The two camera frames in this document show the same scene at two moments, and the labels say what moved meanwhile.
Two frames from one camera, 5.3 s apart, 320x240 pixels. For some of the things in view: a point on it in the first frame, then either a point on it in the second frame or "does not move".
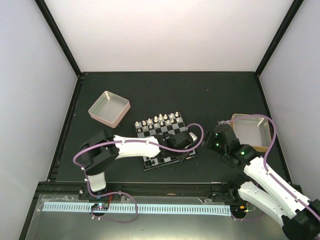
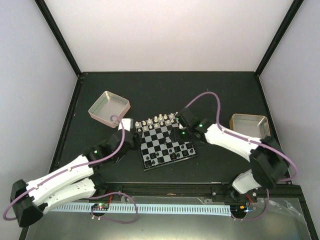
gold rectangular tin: [255, 131] does not move
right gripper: [208, 135] → [175, 136]
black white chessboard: [168, 124] does not move
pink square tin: [109, 109] does not move
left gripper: [181, 158] → [136, 141]
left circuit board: [101, 206] does not move
